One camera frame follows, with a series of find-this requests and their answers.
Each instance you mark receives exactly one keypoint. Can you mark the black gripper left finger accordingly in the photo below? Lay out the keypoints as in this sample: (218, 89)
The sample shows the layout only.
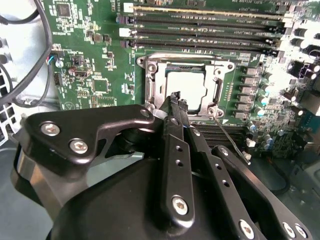
(75, 125)

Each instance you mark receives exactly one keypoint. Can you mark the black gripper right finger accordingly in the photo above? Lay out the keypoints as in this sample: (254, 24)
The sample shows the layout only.
(222, 175)

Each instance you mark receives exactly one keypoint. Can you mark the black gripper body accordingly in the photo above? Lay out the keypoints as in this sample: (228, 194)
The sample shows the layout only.
(120, 200)

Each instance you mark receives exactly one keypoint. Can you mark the metal socket cover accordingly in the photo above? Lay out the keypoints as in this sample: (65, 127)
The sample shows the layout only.
(160, 80)

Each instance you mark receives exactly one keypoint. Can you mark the silver green CPU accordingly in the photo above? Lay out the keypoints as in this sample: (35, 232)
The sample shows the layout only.
(187, 82)

